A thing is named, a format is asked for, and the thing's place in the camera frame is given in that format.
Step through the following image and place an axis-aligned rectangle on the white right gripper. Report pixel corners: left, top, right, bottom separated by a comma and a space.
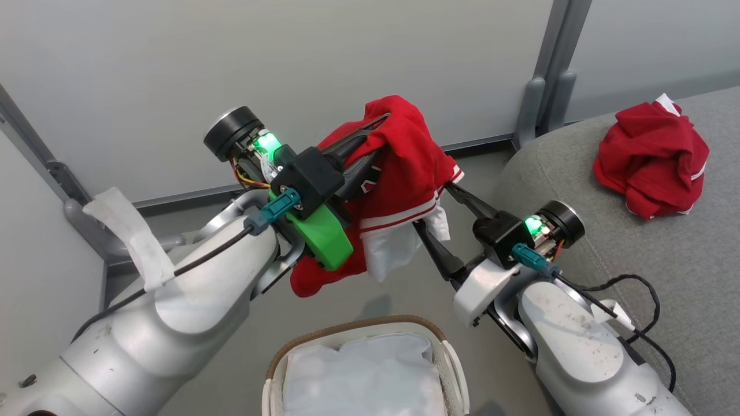
412, 182, 586, 328

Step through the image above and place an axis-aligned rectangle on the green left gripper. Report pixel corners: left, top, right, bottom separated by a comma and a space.
203, 106, 391, 271

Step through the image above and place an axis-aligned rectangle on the red white striped garment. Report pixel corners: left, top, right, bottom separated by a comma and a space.
289, 95, 465, 299

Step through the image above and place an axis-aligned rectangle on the red garment with white trim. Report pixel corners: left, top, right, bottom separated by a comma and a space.
593, 94, 711, 221

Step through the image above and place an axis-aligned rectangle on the grey fabric sofa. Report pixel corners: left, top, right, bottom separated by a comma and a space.
491, 86, 740, 416

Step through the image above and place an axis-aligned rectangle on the white basket liner cloth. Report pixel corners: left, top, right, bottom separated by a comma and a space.
282, 332, 449, 416

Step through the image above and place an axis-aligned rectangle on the white laundry basket brown rim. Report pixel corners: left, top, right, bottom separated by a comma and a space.
261, 315, 471, 416

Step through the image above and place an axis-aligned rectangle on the grey tubular partition foot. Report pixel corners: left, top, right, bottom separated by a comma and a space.
64, 198, 200, 262

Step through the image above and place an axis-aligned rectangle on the grey rounded post brace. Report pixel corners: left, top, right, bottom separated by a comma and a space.
543, 70, 578, 132
512, 77, 547, 151

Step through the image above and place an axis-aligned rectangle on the small white tape on cable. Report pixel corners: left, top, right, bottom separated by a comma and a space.
590, 299, 637, 332

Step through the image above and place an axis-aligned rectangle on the aluminium partition bottom rail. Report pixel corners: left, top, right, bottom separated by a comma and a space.
132, 134, 516, 210

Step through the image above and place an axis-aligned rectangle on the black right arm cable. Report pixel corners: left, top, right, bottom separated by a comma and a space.
512, 243, 678, 395

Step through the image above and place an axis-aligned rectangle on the grey double partition post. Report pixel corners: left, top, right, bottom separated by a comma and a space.
531, 0, 594, 131

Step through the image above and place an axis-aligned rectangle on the grey corner partition post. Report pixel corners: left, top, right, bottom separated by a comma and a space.
0, 84, 96, 204

